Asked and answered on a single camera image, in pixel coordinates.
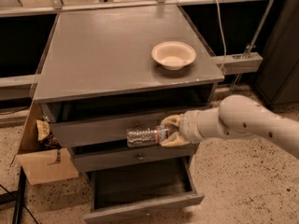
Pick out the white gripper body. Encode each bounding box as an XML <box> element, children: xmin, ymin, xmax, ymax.
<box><xmin>179</xmin><ymin>110</ymin><xmax>204</xmax><ymax>144</ymax></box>

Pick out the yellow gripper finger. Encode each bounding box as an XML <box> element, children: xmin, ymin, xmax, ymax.
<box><xmin>160</xmin><ymin>132</ymin><xmax>189</xmax><ymax>147</ymax></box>
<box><xmin>160</xmin><ymin>115</ymin><xmax>181</xmax><ymax>128</ymax></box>

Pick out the clear plastic water bottle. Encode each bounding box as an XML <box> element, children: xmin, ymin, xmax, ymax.
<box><xmin>127</xmin><ymin>126</ymin><xmax>170</xmax><ymax>147</ymax></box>

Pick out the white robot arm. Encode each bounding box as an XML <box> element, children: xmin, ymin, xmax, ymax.
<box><xmin>160</xmin><ymin>95</ymin><xmax>299</xmax><ymax>158</ymax></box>

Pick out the grey bottom drawer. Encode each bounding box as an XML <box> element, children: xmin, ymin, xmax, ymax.
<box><xmin>83</xmin><ymin>157</ymin><xmax>204</xmax><ymax>224</ymax></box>

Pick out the grey drawer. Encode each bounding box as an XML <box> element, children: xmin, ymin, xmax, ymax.
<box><xmin>72</xmin><ymin>140</ymin><xmax>199</xmax><ymax>173</ymax></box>
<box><xmin>50</xmin><ymin>103</ymin><xmax>213</xmax><ymax>149</ymax></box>
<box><xmin>83</xmin><ymin>157</ymin><xmax>204</xmax><ymax>224</ymax></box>

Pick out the grey top drawer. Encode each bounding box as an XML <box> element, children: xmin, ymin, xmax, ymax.
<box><xmin>50</xmin><ymin>103</ymin><xmax>213</xmax><ymax>149</ymax></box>

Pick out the grey middle drawer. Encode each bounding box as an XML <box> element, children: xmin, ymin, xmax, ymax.
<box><xmin>72</xmin><ymin>140</ymin><xmax>199</xmax><ymax>173</ymax></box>

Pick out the grey wooden drawer cabinet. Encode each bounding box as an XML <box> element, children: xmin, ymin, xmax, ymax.
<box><xmin>34</xmin><ymin>6</ymin><xmax>223</xmax><ymax>172</ymax></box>

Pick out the white paper bowl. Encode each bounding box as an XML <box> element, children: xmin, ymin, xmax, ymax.
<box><xmin>151</xmin><ymin>41</ymin><xmax>196</xmax><ymax>71</ymax></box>

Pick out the dark cabinet at right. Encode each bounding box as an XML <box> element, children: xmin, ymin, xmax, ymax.
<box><xmin>253</xmin><ymin>0</ymin><xmax>299</xmax><ymax>107</ymax></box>

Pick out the yellow snack bag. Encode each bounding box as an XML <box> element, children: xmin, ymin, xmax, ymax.
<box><xmin>36</xmin><ymin>119</ymin><xmax>50</xmax><ymax>141</ymax></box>

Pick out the brown cardboard box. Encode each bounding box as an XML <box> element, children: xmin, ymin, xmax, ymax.
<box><xmin>16</xmin><ymin>104</ymin><xmax>78</xmax><ymax>185</ymax></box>

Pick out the black stand leg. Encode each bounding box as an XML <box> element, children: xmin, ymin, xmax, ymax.
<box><xmin>0</xmin><ymin>169</ymin><xmax>26</xmax><ymax>224</ymax></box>

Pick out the white cable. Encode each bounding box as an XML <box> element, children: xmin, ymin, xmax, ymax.
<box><xmin>201</xmin><ymin>0</ymin><xmax>228</xmax><ymax>74</ymax></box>

